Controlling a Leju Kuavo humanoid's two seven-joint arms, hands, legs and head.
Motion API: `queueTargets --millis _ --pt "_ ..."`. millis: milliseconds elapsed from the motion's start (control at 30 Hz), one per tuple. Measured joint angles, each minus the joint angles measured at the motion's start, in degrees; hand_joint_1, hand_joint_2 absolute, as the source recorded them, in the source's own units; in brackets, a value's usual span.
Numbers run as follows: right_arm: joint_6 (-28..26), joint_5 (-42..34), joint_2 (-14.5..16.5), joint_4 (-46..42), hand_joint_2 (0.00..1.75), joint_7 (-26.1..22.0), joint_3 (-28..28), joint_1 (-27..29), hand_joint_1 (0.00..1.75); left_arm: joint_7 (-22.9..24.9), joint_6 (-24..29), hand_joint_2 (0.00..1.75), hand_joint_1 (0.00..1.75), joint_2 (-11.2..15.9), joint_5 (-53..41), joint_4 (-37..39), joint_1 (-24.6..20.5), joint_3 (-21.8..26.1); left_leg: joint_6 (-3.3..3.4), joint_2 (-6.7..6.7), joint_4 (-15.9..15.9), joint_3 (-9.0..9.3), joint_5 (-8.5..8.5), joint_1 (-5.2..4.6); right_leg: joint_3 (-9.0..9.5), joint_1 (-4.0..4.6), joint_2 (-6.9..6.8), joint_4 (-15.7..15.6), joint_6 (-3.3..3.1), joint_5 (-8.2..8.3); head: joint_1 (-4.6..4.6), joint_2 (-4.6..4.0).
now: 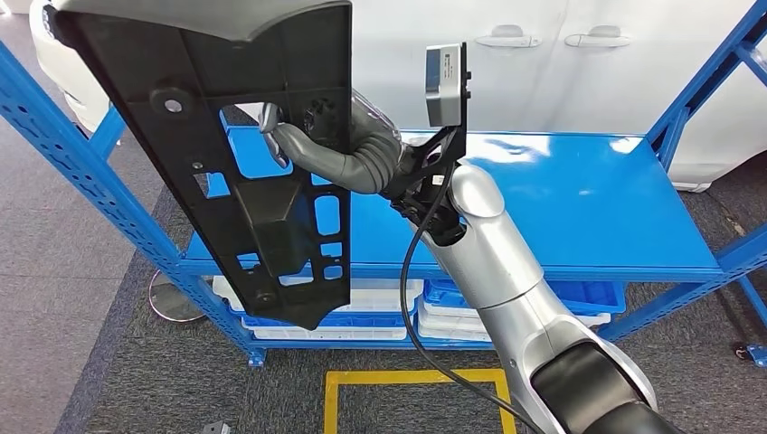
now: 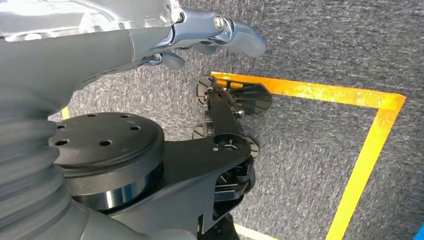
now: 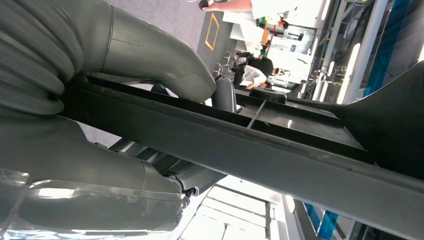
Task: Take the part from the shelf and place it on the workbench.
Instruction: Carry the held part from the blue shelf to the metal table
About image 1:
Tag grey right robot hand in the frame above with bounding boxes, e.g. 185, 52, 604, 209
259, 90, 402, 188

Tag blue plastic tray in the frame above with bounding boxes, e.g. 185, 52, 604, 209
422, 278, 626, 316
227, 302, 419, 329

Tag white plastic tray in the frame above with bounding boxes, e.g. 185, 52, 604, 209
213, 275, 424, 314
241, 317, 414, 343
417, 299, 612, 334
417, 320, 501, 344

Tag blue wheeled metal rack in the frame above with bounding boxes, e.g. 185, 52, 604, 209
735, 274, 767, 369

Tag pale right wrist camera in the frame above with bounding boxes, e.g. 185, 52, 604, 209
424, 42, 466, 128

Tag black plastic car part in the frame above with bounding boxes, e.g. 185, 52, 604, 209
51, 0, 355, 332

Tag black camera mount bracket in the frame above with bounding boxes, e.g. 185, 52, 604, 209
389, 42, 473, 208

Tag white car door handle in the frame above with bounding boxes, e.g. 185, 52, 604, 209
563, 25, 631, 51
475, 24, 544, 51

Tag blue metal shelf rack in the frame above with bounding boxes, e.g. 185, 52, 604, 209
0, 0, 767, 370

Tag white car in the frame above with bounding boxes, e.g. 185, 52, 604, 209
28, 0, 767, 193

